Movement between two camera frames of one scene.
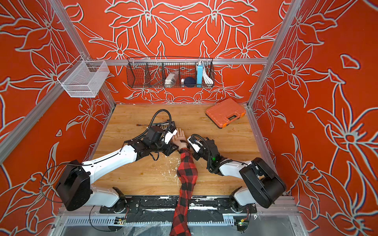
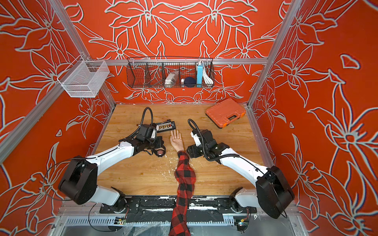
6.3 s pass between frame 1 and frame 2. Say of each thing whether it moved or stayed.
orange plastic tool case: stayed
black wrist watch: moved
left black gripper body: moved
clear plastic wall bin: stayed
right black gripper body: stayed
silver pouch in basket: stayed
